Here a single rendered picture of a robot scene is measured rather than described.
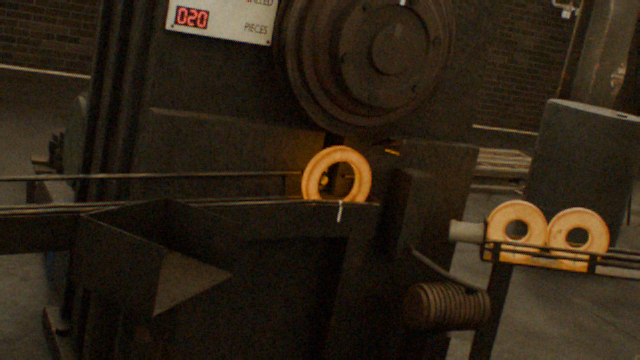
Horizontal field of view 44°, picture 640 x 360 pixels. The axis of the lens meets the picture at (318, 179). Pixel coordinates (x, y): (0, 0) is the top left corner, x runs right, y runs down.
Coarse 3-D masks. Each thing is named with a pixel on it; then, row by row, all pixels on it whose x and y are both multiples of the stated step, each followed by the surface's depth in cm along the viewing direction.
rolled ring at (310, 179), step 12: (324, 156) 200; (336, 156) 201; (348, 156) 203; (360, 156) 204; (312, 168) 199; (324, 168) 201; (360, 168) 205; (312, 180) 200; (360, 180) 207; (312, 192) 201; (360, 192) 208
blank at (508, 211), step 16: (496, 208) 214; (512, 208) 211; (528, 208) 210; (496, 224) 212; (528, 224) 211; (544, 224) 210; (512, 240) 215; (528, 240) 212; (544, 240) 211; (512, 256) 213; (528, 256) 213
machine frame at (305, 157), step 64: (128, 0) 208; (128, 64) 209; (192, 64) 191; (256, 64) 198; (128, 128) 197; (192, 128) 190; (256, 128) 197; (320, 128) 208; (448, 128) 230; (192, 192) 195; (256, 192) 203; (320, 192) 214; (384, 192) 220; (448, 192) 230; (256, 256) 208; (320, 256) 217; (384, 256) 226; (448, 256) 237; (64, 320) 252; (128, 320) 197; (192, 320) 205; (256, 320) 214; (384, 320) 233
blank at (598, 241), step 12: (564, 216) 209; (576, 216) 209; (588, 216) 208; (552, 228) 210; (564, 228) 210; (588, 228) 209; (600, 228) 209; (552, 240) 211; (564, 240) 211; (588, 240) 212; (600, 240) 209; (552, 252) 212; (600, 252) 210; (564, 264) 212; (576, 264) 211
